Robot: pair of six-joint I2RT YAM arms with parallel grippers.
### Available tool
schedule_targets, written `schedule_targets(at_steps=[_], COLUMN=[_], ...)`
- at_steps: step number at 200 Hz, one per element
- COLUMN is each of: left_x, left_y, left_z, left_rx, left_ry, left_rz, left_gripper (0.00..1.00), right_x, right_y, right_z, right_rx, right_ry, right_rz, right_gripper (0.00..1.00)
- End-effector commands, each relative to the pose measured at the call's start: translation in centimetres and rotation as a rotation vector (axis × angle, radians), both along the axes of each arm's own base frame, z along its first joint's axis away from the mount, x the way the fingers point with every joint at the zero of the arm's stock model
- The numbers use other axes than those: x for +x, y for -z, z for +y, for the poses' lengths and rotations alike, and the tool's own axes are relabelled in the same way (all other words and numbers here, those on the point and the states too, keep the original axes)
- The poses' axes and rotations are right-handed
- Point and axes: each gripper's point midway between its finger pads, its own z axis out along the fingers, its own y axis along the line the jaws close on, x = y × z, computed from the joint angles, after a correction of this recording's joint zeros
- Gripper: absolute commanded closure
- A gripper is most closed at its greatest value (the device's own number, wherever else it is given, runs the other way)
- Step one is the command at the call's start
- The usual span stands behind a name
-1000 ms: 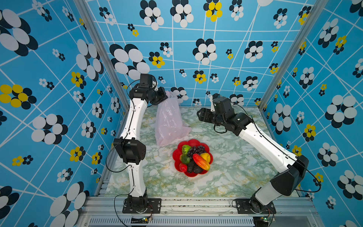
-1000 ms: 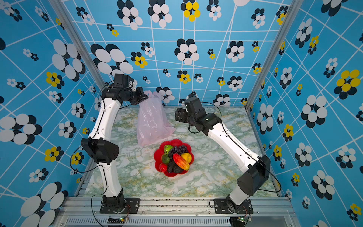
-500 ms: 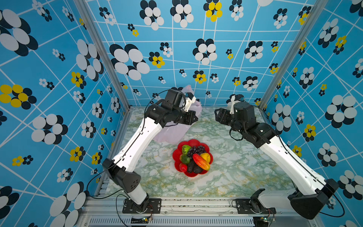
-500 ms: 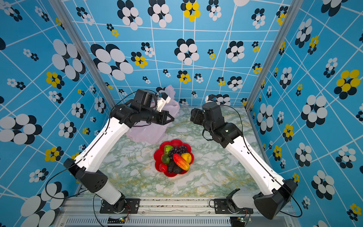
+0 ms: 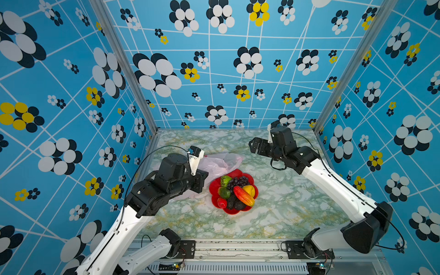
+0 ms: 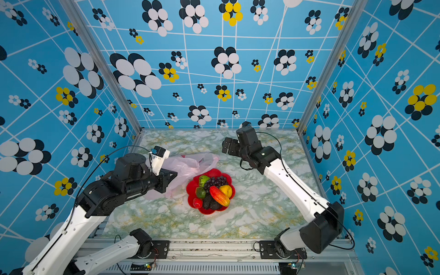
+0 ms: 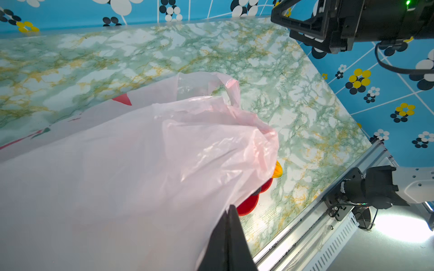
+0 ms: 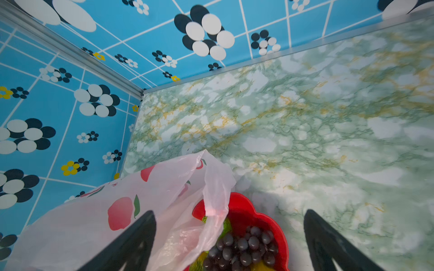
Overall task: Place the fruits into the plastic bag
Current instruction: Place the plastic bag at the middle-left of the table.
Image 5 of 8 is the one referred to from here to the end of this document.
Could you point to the green papaya fruit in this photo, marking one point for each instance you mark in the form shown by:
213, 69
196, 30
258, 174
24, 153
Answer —
224, 192

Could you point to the red flower-shaped plate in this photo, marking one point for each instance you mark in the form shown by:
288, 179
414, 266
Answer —
215, 185

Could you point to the pink translucent plastic bag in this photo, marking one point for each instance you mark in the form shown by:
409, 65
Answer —
216, 166

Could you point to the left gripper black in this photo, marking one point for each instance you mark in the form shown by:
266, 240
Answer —
201, 176

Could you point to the dark avocado right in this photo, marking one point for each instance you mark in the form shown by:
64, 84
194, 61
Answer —
239, 206

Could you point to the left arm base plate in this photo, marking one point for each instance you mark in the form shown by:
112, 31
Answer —
184, 249

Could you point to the left aluminium corner post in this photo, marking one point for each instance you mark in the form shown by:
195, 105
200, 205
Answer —
104, 18

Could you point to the dark avocado left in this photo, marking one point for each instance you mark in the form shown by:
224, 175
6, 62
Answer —
231, 202

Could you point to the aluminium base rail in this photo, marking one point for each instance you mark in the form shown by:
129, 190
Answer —
261, 257

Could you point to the yellow star fruit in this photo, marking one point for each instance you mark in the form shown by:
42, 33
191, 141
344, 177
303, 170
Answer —
250, 190

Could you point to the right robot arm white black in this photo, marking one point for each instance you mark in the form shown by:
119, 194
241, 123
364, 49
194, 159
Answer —
368, 220

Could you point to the small red apple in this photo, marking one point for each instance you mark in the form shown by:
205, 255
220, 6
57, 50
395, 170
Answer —
222, 203

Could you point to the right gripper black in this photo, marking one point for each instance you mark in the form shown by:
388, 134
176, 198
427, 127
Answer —
261, 142

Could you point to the dark purple grape bunch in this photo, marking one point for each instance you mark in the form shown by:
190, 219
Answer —
238, 181

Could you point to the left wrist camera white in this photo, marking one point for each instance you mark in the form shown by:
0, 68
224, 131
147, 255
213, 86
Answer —
195, 154

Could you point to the right aluminium corner post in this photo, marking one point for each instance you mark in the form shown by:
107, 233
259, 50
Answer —
371, 34

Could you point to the aluminium corner post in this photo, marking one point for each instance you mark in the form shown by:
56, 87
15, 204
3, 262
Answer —
371, 34
104, 18

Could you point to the dark avocado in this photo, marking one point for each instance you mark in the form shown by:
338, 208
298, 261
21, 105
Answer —
239, 206
231, 202

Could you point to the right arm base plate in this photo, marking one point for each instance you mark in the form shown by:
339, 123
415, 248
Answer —
296, 251

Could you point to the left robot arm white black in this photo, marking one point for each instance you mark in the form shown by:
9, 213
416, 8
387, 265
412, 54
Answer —
143, 202

